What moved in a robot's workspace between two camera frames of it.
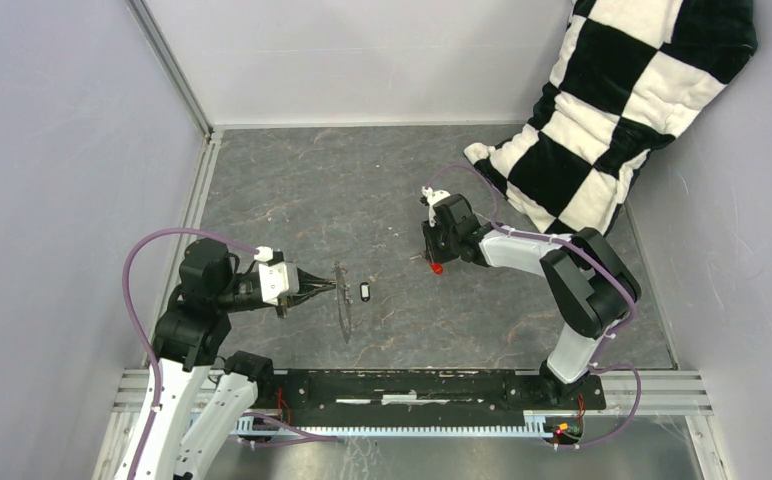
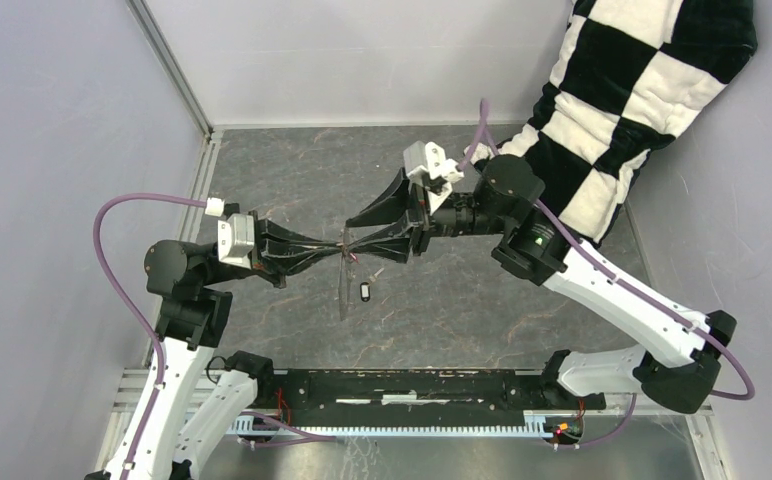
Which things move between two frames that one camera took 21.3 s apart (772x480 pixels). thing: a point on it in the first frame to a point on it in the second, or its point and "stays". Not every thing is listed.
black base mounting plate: [417, 398] stays
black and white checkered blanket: [629, 77] stays
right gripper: [434, 254] to [393, 242]
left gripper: [308, 280] to [288, 250]
